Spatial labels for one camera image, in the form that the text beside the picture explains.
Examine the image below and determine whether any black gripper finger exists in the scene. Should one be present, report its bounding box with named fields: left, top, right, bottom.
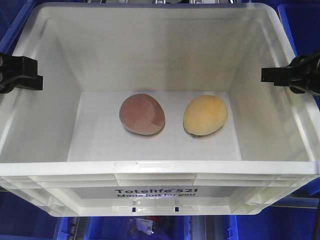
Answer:
left=0, top=52, right=38, bottom=77
left=0, top=75, right=43, bottom=94

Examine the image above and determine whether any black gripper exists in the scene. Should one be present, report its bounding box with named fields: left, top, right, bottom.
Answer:
left=261, top=49, right=320, bottom=95

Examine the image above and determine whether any brown plush ball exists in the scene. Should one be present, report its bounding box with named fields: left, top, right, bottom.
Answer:
left=119, top=93, right=166, bottom=136

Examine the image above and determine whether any white plastic tote box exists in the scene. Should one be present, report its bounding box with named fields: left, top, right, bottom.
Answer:
left=0, top=2, right=320, bottom=217

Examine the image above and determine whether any blue bin left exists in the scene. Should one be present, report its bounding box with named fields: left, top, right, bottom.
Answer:
left=0, top=0, right=36, bottom=53

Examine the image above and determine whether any blue bin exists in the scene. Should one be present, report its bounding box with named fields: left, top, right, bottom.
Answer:
left=0, top=0, right=36, bottom=53
left=259, top=0, right=320, bottom=57
left=0, top=192, right=320, bottom=240

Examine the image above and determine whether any blue bin right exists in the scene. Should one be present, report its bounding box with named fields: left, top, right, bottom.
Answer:
left=259, top=0, right=320, bottom=57

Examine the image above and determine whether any blue bin lower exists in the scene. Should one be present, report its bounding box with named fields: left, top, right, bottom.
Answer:
left=0, top=192, right=320, bottom=240

